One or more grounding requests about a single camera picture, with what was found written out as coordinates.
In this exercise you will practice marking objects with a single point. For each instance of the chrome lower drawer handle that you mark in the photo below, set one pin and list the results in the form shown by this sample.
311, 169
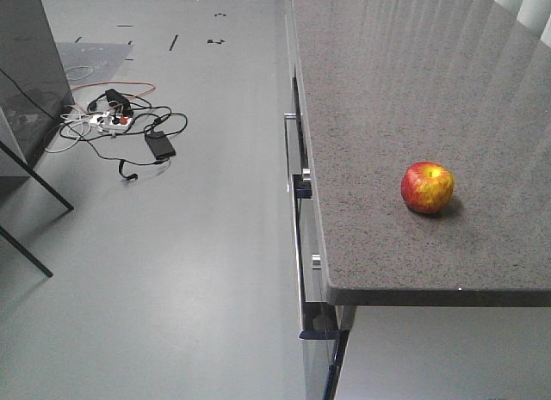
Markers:
308, 311

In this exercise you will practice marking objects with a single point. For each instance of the chrome drawer handle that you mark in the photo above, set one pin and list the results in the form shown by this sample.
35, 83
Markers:
308, 311
302, 181

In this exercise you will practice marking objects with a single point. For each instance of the dark grey cabinet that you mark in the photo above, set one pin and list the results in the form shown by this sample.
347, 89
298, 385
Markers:
34, 88

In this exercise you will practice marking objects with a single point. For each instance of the chrome upper drawer handle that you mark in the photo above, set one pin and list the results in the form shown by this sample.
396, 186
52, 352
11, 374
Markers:
302, 181

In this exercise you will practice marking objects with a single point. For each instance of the black metal frame leg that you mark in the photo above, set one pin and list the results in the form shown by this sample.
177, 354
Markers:
12, 240

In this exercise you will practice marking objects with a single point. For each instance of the grey stone kitchen counter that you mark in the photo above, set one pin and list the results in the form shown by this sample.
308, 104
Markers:
453, 304

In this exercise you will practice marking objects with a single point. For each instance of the red yellow apple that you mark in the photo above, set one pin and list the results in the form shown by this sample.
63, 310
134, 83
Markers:
427, 187

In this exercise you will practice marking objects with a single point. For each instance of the white power strip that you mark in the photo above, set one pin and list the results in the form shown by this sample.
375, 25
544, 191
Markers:
111, 123

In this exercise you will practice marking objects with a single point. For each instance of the black power adapter brick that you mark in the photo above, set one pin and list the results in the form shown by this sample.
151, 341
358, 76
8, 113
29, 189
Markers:
159, 145

